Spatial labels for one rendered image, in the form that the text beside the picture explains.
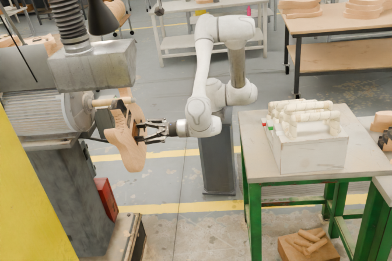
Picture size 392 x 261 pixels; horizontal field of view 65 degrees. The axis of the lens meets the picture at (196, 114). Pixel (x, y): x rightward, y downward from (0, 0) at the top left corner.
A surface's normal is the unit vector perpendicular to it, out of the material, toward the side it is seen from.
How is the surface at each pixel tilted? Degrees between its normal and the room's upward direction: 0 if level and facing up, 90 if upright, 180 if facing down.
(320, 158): 90
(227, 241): 0
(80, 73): 90
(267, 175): 0
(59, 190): 90
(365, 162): 0
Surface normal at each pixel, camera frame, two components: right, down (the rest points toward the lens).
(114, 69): -0.04, 0.51
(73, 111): 0.84, 0.07
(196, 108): -0.13, -0.24
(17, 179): 0.99, -0.07
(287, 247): -0.11, -0.85
